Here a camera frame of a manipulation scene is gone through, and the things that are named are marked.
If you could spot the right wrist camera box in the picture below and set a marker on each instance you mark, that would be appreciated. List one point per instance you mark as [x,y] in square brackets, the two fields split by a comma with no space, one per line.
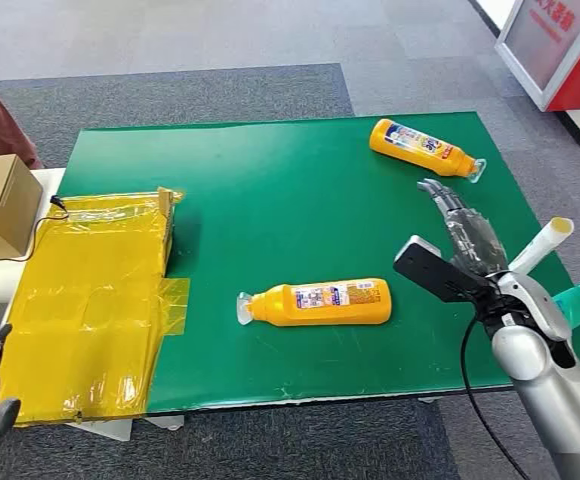
[435,272]

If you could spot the white tube with yellow cap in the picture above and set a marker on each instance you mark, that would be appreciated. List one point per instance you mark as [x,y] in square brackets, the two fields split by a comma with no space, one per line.
[540,245]

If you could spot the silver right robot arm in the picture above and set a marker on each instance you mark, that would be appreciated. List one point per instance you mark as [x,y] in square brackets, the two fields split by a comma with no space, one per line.
[550,391]

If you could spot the yellow plastic covered box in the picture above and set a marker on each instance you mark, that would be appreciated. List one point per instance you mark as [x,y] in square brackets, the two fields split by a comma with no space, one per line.
[90,298]

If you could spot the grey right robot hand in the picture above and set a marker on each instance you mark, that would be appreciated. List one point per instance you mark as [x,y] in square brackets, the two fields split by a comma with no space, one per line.
[473,238]

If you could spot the red and white display stand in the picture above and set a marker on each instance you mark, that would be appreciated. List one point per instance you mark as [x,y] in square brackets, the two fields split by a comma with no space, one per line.
[560,46]

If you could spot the orange bottle with clear cap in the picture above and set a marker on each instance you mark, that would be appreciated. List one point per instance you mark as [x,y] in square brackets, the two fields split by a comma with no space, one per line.
[420,149]
[320,305]

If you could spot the person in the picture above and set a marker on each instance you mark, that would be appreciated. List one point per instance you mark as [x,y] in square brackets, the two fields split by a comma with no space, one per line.
[0,126]

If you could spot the brown cardboard box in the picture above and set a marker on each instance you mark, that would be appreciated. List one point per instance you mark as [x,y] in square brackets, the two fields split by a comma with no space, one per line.
[0,205]

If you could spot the green table mat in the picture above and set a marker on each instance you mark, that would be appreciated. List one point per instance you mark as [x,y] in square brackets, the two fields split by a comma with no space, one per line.
[294,199]

